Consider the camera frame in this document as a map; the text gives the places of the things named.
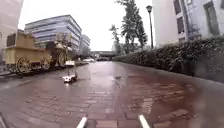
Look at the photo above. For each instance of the overpass bridge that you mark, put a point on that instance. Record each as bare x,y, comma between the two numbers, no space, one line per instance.
104,55

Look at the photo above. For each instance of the red brick pavement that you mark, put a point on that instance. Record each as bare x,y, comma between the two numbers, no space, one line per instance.
110,93

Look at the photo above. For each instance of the tall conifer trees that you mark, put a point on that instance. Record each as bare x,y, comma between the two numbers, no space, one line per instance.
131,28

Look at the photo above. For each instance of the small delivery robot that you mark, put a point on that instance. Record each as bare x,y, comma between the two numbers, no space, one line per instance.
70,76

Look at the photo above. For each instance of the street lamp pole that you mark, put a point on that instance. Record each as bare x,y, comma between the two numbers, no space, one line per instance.
150,28

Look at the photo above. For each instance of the grey glass office building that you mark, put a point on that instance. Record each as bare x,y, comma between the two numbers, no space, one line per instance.
56,31

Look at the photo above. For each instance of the robot's own part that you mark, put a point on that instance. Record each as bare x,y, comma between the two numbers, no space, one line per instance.
82,122
144,121

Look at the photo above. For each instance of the dark green hedge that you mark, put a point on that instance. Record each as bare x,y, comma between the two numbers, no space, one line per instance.
186,56

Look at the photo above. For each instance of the yellow wooden wagon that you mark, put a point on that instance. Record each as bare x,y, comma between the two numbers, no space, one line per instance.
28,53

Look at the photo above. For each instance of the white building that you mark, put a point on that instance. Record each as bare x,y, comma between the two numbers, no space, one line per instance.
190,20

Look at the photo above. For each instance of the pale building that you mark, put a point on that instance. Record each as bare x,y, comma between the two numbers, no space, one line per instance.
8,23

